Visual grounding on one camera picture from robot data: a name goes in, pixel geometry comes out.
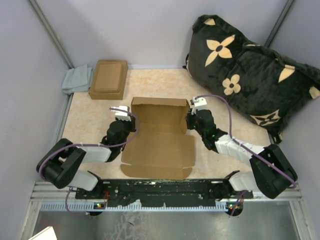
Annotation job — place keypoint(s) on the white board corner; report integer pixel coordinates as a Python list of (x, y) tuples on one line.
[(46, 234)]

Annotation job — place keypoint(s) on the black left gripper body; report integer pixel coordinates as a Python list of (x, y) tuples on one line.
[(129, 127)]

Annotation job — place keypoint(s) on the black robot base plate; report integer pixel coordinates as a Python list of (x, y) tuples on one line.
[(158, 193)]

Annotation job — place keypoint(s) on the light blue folded cloth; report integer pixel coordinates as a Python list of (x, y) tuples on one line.
[(77, 80)]

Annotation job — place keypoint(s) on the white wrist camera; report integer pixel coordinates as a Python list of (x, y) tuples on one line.
[(121, 112), (198, 103)]

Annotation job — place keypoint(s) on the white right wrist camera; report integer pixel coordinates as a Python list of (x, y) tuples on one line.
[(198, 103)]

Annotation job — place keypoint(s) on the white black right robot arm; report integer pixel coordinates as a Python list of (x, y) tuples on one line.
[(271, 172)]

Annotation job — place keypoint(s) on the large folded brown cardboard box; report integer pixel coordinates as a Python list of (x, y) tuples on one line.
[(109, 96)]

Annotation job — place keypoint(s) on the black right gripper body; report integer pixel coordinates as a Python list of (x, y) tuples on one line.
[(192, 123)]

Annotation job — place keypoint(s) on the black plush flower-pattern pillow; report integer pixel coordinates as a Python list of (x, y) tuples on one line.
[(264, 86)]

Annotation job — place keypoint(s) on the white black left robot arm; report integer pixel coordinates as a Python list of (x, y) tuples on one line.
[(61, 165)]

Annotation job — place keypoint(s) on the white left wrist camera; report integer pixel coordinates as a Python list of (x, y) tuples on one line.
[(121, 112)]

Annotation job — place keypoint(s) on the small folded brown cardboard box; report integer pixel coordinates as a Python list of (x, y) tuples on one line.
[(108, 77)]

